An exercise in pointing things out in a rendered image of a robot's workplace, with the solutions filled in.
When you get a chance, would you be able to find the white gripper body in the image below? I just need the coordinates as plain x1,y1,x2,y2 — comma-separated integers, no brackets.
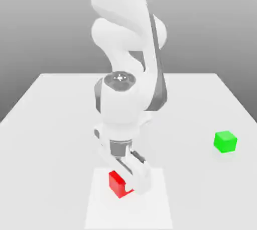
97,145,152,196

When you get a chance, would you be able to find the small red cube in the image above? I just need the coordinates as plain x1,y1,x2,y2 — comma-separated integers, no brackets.
108,170,135,199

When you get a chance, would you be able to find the small green cube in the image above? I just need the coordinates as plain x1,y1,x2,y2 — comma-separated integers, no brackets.
213,131,238,154

